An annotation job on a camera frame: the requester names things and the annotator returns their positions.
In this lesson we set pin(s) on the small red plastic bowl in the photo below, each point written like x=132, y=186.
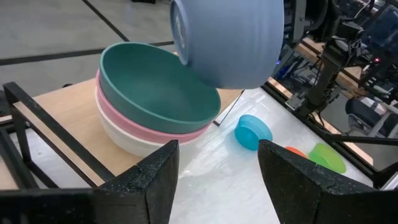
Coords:
x=295, y=151

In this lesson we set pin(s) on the black office chair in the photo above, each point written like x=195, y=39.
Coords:
x=363, y=113

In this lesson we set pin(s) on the large pink bowl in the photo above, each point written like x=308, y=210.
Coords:
x=136, y=130

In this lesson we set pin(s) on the large teal bowl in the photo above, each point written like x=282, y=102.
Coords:
x=155, y=84

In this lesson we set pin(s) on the dark computer monitor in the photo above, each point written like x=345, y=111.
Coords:
x=384, y=26

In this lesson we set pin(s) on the large white bowl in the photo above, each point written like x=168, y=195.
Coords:
x=124, y=140

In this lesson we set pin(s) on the large blue bowl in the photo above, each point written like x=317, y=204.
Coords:
x=233, y=46

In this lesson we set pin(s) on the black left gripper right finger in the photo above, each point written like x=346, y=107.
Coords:
x=286, y=180

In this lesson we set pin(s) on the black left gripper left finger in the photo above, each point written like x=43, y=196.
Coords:
x=158, y=174

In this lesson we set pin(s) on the small cyan plastic bowl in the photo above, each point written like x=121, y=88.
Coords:
x=248, y=133

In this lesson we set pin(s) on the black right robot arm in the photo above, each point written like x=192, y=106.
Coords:
x=326, y=71

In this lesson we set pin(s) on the small green plastic bowl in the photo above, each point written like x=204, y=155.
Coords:
x=326, y=157

